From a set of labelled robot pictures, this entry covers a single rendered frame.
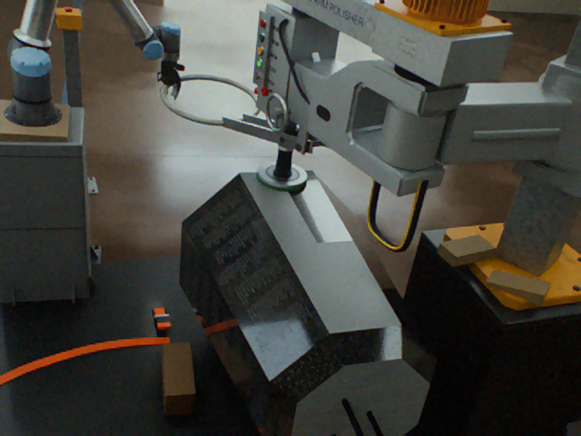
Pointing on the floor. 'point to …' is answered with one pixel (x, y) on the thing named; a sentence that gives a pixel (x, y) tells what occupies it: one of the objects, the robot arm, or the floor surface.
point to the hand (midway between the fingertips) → (171, 95)
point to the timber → (178, 379)
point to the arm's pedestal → (45, 219)
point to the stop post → (69, 25)
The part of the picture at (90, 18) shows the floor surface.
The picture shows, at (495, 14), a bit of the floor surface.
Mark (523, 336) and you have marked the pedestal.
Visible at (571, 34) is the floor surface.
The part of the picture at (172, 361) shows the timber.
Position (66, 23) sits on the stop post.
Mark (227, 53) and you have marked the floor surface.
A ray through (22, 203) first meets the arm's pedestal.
